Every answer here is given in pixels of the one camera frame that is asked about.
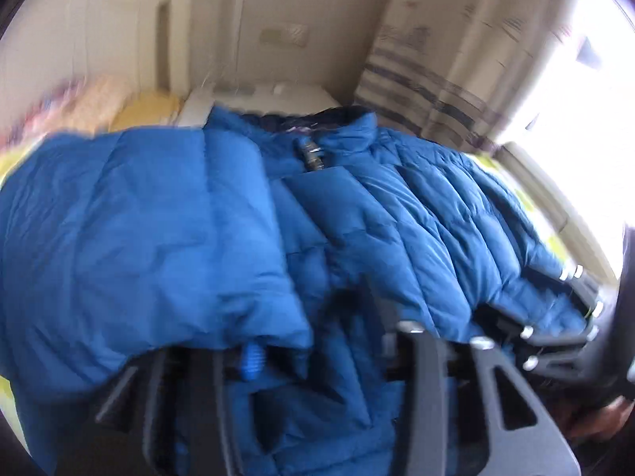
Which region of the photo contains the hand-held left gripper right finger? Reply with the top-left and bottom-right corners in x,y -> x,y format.
391,321 -> 582,476

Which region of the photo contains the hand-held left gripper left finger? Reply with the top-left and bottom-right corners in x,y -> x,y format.
64,340 -> 267,476

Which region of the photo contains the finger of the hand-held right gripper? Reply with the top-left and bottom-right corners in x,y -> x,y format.
557,264 -> 607,319
475,306 -> 602,374

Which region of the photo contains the blue puffer jacket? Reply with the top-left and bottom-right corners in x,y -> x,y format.
0,104 -> 603,476

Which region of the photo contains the person's right hand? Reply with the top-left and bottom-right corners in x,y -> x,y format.
560,397 -> 635,444

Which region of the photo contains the white bay window ledge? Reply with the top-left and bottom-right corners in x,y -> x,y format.
500,143 -> 622,279

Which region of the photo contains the yellow checked bed sheet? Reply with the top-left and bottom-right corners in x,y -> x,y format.
0,146 -> 591,407

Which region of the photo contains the window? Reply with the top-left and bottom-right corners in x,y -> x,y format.
496,0 -> 633,169

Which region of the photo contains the white nightstand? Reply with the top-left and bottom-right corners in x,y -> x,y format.
177,83 -> 344,127

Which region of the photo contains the striped curtain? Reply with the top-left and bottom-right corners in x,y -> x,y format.
353,0 -> 546,150

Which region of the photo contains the yellow pillow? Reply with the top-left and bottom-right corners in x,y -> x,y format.
110,90 -> 183,133

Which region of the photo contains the floral pillow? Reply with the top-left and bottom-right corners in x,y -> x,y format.
0,79 -> 70,147

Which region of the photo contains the white headboard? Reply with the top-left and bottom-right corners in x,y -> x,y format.
10,0 -> 179,96

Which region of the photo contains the wall outlet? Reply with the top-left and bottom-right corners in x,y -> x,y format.
259,26 -> 312,46

